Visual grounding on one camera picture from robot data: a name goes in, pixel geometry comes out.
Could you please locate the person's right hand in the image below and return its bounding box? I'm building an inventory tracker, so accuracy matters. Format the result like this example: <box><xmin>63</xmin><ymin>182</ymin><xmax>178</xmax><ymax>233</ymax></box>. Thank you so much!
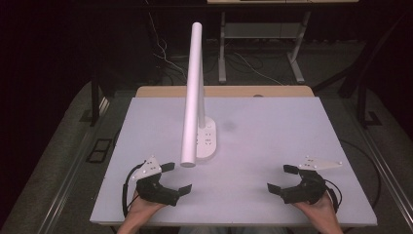
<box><xmin>291</xmin><ymin>190</ymin><xmax>340</xmax><ymax>226</ymax></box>

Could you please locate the wooden table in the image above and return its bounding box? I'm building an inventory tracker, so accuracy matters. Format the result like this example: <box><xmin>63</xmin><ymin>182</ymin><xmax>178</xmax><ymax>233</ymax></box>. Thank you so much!
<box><xmin>134</xmin><ymin>85</ymin><xmax>316</xmax><ymax>98</ymax></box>

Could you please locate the metal floor rail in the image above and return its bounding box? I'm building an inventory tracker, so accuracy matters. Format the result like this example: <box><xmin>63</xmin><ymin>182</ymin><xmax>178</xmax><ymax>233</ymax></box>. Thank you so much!
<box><xmin>36</xmin><ymin>97</ymin><xmax>111</xmax><ymax>234</ymax></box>
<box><xmin>342</xmin><ymin>97</ymin><xmax>413</xmax><ymax>226</ymax></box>

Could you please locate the black floor cable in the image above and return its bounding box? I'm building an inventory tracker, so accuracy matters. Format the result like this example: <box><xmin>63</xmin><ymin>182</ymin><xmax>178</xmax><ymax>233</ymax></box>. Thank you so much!
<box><xmin>338</xmin><ymin>138</ymin><xmax>383</xmax><ymax>210</ymax></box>

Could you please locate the white desk lamp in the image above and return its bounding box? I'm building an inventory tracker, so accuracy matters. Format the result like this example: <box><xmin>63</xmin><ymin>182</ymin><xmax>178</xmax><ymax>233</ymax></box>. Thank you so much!
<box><xmin>179</xmin><ymin>21</ymin><xmax>218</xmax><ymax>169</ymax></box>

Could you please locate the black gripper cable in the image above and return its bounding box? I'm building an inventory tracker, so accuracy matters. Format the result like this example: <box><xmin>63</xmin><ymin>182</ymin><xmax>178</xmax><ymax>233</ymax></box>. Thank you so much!
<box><xmin>122</xmin><ymin>160</ymin><xmax>148</xmax><ymax>218</ymax></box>
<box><xmin>323</xmin><ymin>178</ymin><xmax>343</xmax><ymax>215</ymax></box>

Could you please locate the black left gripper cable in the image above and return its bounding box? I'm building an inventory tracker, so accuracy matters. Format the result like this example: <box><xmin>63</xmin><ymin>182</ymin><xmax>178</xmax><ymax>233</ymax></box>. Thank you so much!
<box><xmin>122</xmin><ymin>160</ymin><xmax>148</xmax><ymax>218</ymax></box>

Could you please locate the person's left hand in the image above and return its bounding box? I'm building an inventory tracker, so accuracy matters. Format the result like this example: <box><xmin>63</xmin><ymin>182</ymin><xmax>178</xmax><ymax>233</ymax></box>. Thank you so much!
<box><xmin>124</xmin><ymin>190</ymin><xmax>168</xmax><ymax>226</ymax></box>

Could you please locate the grey metal desk frame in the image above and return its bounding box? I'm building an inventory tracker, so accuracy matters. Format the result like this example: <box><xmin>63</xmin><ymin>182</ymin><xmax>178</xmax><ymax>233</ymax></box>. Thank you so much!
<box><xmin>217</xmin><ymin>11</ymin><xmax>312</xmax><ymax>85</ymax></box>

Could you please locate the white work board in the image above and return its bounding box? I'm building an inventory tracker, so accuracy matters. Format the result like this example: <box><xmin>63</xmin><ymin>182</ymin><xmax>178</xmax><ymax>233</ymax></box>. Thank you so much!
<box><xmin>90</xmin><ymin>96</ymin><xmax>379</xmax><ymax>227</ymax></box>

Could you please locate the black metal stand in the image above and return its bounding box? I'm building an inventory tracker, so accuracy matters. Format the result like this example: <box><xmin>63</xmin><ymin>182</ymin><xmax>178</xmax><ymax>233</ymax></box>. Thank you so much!
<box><xmin>312</xmin><ymin>13</ymin><xmax>413</xmax><ymax>129</ymax></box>
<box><xmin>90</xmin><ymin>76</ymin><xmax>101</xmax><ymax>128</ymax></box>

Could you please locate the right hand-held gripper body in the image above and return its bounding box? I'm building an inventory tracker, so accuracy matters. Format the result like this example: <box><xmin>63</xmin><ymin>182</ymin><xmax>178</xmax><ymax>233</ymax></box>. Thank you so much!
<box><xmin>279</xmin><ymin>155</ymin><xmax>344</xmax><ymax>206</ymax></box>

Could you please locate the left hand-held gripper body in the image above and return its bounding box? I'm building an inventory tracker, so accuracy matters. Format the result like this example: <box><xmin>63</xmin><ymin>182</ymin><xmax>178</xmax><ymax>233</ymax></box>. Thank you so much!
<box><xmin>131</xmin><ymin>155</ymin><xmax>181</xmax><ymax>208</ymax></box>

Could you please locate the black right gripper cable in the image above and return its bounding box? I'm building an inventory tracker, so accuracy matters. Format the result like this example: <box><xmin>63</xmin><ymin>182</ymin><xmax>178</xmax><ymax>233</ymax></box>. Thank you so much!
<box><xmin>323</xmin><ymin>178</ymin><xmax>343</xmax><ymax>215</ymax></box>

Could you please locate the black rectangular floor frame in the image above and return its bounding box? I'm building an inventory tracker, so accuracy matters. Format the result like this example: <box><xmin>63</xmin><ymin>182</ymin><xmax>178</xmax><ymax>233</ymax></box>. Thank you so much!
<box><xmin>85</xmin><ymin>137</ymin><xmax>114</xmax><ymax>164</ymax></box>

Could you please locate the white floor cable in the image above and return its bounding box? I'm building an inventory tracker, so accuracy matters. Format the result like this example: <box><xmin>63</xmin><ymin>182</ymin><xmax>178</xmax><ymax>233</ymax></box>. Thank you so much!
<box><xmin>146</xmin><ymin>11</ymin><xmax>189</xmax><ymax>81</ymax></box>
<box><xmin>233</xmin><ymin>52</ymin><xmax>284</xmax><ymax>87</ymax></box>

